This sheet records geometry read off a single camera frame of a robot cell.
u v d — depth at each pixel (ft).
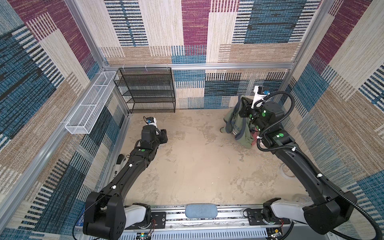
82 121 2.31
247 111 2.06
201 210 2.41
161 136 2.26
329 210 1.21
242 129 2.79
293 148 1.55
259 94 1.88
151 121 2.39
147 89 3.62
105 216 1.30
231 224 2.39
